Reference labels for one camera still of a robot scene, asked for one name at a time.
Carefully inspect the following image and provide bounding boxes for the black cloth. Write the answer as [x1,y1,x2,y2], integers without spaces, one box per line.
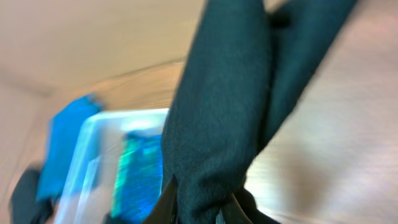
[9,167,54,224]
[162,0,355,224]

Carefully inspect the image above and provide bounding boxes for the blue glitter fabric garment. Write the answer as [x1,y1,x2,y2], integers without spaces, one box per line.
[110,132,163,223]

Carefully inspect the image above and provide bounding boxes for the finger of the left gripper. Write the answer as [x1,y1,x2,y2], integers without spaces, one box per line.
[216,188,280,224]
[142,176,178,224]

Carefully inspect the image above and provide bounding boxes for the folded blue denim jeans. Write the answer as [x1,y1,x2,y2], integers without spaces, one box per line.
[36,93,103,201]

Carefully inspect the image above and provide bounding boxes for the clear plastic storage container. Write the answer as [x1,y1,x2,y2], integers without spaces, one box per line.
[54,108,168,224]

